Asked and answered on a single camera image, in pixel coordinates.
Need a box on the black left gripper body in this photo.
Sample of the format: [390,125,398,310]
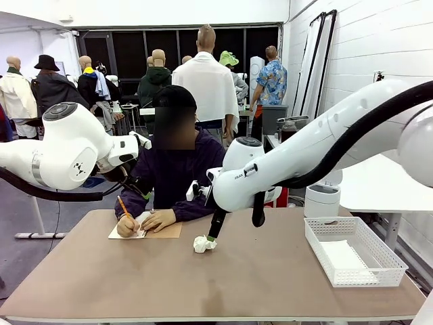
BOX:
[103,165,136,187]

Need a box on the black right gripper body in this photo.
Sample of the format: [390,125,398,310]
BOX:
[209,207,228,234]

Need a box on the white paper ball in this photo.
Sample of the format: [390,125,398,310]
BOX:
[192,234,218,254]

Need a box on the yellow pencil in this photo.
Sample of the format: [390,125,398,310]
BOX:
[116,195,133,220]

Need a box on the brown spiral notebook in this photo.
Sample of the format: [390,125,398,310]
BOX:
[108,211,183,240]

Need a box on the white paper sheet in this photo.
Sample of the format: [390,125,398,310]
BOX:
[319,239,369,272]

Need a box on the person's right forearm purple sleeve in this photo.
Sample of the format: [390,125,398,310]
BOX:
[114,189,155,217]

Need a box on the person's left forearm purple sleeve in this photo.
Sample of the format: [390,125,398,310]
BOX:
[172,199,217,223]

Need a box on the person's left hand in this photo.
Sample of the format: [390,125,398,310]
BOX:
[140,209,177,233]

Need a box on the person's right hand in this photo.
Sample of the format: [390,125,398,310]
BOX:
[116,213,141,238]

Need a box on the person in purple jacket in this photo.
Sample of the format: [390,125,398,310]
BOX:
[114,107,227,224]

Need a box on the white metal stool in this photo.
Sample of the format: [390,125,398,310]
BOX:
[120,103,141,133]

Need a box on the mannequin in dark puffer jacket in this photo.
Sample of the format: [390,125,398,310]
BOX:
[137,49,173,111]

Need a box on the mannequin black jacket yellow collar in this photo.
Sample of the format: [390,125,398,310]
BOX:
[77,55,122,135]

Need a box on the black cap with white label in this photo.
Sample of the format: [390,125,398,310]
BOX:
[140,85,198,116]

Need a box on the small white side table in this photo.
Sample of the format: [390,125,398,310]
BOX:
[265,134,282,153]

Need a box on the white round trash bin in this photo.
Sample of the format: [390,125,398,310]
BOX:
[303,169,343,219]

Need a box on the mannequin with black bucket hat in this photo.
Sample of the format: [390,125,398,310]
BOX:
[30,53,89,119]

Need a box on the glass jar with dark liquid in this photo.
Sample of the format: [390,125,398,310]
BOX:
[281,120,298,143]

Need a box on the mannequin with white towel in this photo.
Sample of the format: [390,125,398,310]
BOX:
[171,24,240,143]

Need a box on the dark red garment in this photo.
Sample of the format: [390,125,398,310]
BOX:
[0,103,14,143]

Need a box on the grey flat metal object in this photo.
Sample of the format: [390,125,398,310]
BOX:
[277,115,309,125]

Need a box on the mannequin in cream coat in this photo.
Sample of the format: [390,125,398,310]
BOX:
[0,56,39,139]

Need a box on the mannequin in grey hoodie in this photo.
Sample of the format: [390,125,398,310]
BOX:
[231,72,250,102]

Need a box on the mannequin in blue floral shirt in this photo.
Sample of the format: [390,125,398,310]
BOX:
[249,45,288,143]

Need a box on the light green hat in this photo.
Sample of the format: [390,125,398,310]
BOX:
[219,50,240,68]

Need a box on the white tower appliance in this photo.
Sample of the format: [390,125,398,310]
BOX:
[249,56,266,104]

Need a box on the white perforated plastic basket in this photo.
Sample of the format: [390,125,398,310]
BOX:
[303,216,409,288]

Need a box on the black-framed white panel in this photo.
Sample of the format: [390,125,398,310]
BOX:
[292,12,326,118]
[309,9,338,118]

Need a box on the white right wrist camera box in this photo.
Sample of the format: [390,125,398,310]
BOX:
[185,180,212,200]

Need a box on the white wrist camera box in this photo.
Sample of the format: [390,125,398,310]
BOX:
[185,180,212,200]
[129,131,152,150]

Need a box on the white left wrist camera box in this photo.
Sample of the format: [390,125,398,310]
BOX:
[129,131,152,150]

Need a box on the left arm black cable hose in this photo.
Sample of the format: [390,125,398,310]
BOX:
[0,166,136,203]

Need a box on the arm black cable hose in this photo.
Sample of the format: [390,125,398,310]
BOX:
[252,80,433,228]
[0,166,136,203]

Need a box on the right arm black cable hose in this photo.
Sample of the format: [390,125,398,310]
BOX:
[252,80,433,228]

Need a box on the black window frame wall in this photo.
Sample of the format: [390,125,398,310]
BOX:
[72,22,284,102]

